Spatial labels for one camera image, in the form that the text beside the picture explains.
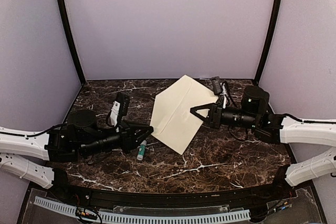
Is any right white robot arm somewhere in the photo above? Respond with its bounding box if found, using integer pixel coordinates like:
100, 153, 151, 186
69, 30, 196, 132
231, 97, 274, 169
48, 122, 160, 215
190, 86, 335, 200

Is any white slotted cable duct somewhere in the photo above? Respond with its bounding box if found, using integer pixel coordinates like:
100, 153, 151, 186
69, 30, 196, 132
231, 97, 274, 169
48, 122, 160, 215
34, 196, 251, 223

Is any left black frame post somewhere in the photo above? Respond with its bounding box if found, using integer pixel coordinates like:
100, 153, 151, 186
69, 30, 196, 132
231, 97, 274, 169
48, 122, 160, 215
57, 0, 86, 85

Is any right black frame post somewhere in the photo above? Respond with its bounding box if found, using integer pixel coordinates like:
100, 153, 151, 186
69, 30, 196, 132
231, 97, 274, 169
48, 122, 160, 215
253, 0, 281, 86

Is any black frame post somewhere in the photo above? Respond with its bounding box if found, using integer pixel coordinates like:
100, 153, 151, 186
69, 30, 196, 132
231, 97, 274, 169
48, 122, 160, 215
57, 0, 86, 85
253, 0, 281, 86

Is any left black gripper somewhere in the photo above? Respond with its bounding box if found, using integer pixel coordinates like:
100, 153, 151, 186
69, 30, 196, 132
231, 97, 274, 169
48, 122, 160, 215
80, 120, 154, 157

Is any green white glue stick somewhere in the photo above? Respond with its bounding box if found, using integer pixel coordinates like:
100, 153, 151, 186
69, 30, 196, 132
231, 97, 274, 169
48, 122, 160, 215
136, 140, 147, 161

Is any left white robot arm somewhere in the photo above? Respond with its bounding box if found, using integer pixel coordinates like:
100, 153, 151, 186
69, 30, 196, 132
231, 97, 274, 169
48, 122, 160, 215
1, 110, 153, 201

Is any cream envelope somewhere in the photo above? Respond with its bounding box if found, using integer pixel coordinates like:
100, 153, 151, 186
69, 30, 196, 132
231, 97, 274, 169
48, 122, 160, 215
150, 75, 217, 155

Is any black front rail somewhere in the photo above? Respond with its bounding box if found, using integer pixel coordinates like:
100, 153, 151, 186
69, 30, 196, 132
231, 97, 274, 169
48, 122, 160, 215
48, 184, 297, 208

